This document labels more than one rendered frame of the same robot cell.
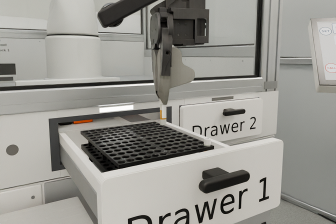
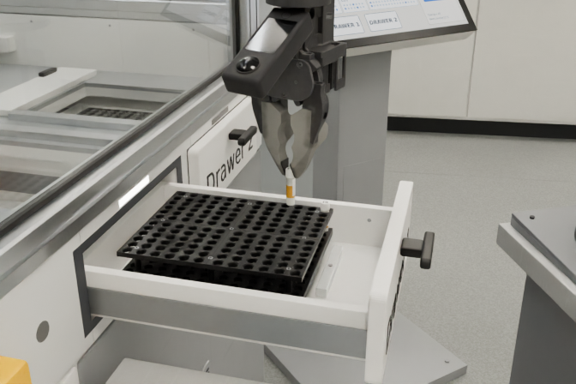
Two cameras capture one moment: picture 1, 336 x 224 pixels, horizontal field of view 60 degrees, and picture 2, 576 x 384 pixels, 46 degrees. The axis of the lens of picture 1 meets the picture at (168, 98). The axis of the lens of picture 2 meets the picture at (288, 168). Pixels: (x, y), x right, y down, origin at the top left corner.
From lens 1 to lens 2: 58 cm
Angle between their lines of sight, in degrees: 45
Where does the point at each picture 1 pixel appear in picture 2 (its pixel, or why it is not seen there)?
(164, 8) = (313, 55)
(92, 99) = (112, 189)
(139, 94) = (150, 153)
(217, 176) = (424, 249)
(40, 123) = (65, 265)
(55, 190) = (91, 366)
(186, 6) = (317, 39)
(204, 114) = (214, 152)
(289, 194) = not seen: hidden behind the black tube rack
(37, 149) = (67, 311)
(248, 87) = not seen: hidden behind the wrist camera
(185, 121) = (201, 172)
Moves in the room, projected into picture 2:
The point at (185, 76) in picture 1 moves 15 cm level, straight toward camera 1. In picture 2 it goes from (322, 135) to (424, 172)
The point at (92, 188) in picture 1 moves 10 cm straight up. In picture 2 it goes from (291, 319) to (291, 234)
